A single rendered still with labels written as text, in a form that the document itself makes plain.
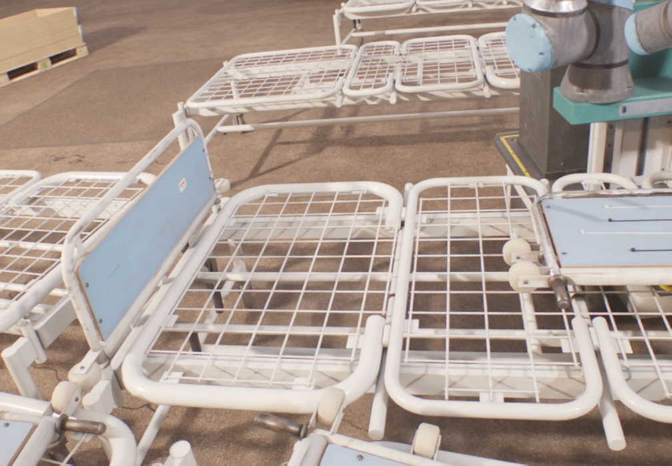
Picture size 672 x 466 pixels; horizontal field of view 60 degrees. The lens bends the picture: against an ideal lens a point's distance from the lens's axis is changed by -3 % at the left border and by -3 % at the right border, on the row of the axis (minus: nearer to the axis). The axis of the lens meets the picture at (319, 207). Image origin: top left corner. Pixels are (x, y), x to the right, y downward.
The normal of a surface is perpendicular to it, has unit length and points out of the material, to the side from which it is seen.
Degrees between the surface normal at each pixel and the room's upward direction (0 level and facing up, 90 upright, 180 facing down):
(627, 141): 90
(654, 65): 90
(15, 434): 5
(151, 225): 90
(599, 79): 70
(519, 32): 95
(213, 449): 0
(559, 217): 5
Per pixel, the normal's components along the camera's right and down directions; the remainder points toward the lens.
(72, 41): 0.84, 0.15
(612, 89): 0.00, 0.14
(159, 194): 0.97, -0.02
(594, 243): -0.11, -0.91
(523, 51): -0.90, 0.36
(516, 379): -0.19, 0.48
